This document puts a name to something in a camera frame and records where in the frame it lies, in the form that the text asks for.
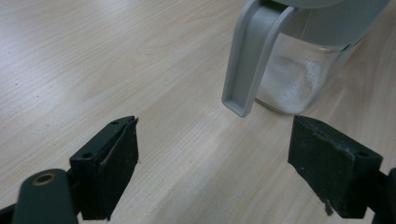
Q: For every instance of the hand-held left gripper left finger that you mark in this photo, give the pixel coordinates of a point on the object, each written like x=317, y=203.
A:
x=106, y=168

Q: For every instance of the white sugar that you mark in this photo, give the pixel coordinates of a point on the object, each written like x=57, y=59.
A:
x=289, y=87

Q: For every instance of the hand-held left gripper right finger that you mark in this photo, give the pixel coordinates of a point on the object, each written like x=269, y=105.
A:
x=333, y=168

